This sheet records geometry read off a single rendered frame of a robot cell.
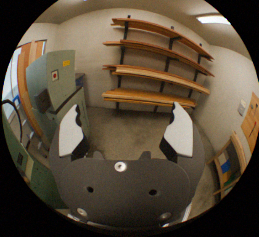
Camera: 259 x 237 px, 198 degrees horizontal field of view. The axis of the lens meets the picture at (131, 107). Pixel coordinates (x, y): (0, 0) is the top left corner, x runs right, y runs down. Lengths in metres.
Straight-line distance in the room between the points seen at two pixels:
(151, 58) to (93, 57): 1.25
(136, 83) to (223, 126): 2.56
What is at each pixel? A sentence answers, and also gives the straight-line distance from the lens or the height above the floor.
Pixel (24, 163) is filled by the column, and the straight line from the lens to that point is 0.93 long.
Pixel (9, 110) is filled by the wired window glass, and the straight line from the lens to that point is 2.27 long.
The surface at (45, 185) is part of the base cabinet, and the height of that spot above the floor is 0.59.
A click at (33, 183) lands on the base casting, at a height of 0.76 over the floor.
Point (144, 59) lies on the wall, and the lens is 1.92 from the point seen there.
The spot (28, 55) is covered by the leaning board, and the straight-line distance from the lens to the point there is 2.29.
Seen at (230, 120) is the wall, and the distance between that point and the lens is 2.49.
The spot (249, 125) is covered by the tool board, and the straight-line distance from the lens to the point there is 2.42.
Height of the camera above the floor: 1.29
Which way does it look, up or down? 32 degrees down
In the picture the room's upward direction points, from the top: 9 degrees clockwise
